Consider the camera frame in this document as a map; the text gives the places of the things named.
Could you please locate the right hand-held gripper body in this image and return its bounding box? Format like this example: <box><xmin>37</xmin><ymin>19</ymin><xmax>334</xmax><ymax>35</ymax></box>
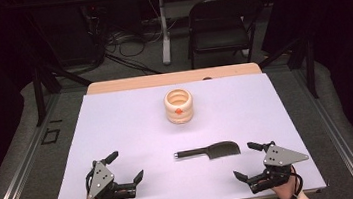
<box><xmin>242</xmin><ymin>137</ymin><xmax>313</xmax><ymax>196</ymax></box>

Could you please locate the white desk with metal leg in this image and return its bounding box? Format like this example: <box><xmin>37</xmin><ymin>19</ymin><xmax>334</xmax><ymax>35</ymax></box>
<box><xmin>136</xmin><ymin>0</ymin><xmax>296</xmax><ymax>68</ymax></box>

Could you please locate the tangle of floor cables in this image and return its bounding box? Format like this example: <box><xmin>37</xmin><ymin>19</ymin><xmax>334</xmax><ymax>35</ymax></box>
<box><xmin>89</xmin><ymin>20</ymin><xmax>170</xmax><ymax>83</ymax></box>

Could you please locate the black spatula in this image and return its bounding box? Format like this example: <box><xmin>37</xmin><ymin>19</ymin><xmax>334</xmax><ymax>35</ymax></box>
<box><xmin>173</xmin><ymin>139</ymin><xmax>241</xmax><ymax>164</ymax></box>

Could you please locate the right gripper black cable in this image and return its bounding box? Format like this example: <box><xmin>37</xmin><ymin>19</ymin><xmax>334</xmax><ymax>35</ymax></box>
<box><xmin>274</xmin><ymin>170</ymin><xmax>306</xmax><ymax>199</ymax></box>

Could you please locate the wooden table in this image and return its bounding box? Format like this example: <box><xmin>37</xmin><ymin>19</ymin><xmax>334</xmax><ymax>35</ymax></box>
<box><xmin>42</xmin><ymin>57</ymin><xmax>322</xmax><ymax>199</ymax></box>

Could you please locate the black metal stand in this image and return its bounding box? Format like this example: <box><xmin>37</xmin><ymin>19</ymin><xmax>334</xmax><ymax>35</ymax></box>
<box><xmin>28</xmin><ymin>60</ymin><xmax>97</xmax><ymax>128</ymax></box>
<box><xmin>256</xmin><ymin>35</ymin><xmax>320</xmax><ymax>105</ymax></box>

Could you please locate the black folding chair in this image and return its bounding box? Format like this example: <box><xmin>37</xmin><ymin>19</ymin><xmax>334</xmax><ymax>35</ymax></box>
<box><xmin>181</xmin><ymin>0</ymin><xmax>270</xmax><ymax>71</ymax></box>

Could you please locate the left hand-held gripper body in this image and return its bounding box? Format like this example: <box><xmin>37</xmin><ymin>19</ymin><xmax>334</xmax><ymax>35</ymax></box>
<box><xmin>83</xmin><ymin>156</ymin><xmax>138</xmax><ymax>199</ymax></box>

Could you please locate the person's right hand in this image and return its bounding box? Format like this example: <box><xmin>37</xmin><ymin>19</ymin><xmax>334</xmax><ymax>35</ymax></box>
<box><xmin>267</xmin><ymin>164</ymin><xmax>303</xmax><ymax>199</ymax></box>

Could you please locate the cream ribbed knife holder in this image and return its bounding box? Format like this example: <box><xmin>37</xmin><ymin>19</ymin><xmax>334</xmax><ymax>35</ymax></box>
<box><xmin>162</xmin><ymin>87</ymin><xmax>196</xmax><ymax>127</ymax></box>

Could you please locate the white table cover sheet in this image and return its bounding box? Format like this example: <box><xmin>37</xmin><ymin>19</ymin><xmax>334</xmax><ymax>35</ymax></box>
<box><xmin>38</xmin><ymin>67</ymin><xmax>328</xmax><ymax>199</ymax></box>

